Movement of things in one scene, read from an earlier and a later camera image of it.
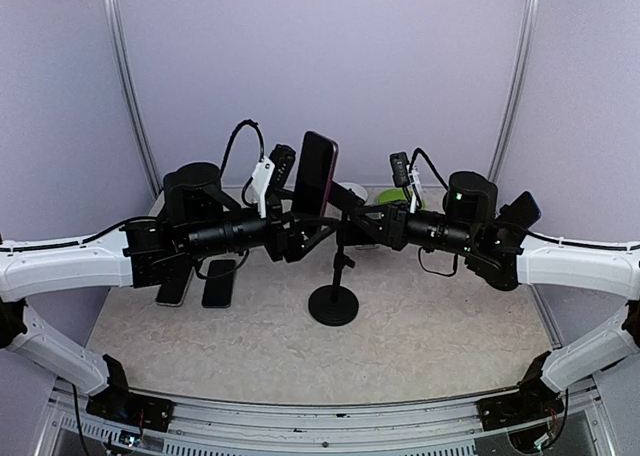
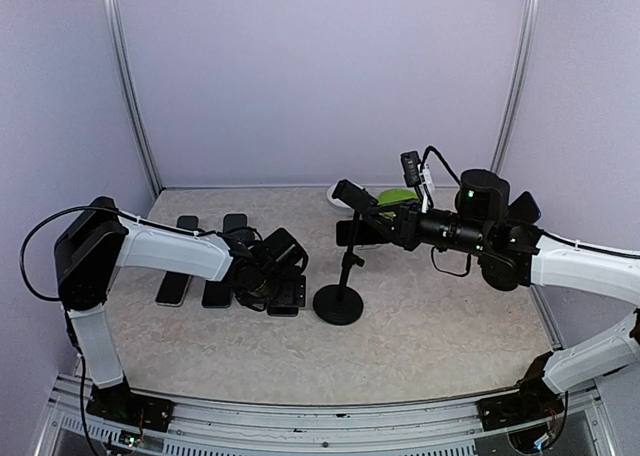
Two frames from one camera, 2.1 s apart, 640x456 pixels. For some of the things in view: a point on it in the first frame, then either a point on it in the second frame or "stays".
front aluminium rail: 582,422 stays
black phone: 314,171 -> 283,311
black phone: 524,211 stays
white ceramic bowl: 359,190 -> 336,200
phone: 356,234 stays
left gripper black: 290,242 -> 292,294
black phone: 219,283 stays
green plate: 395,194 stays
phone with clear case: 174,287 stays
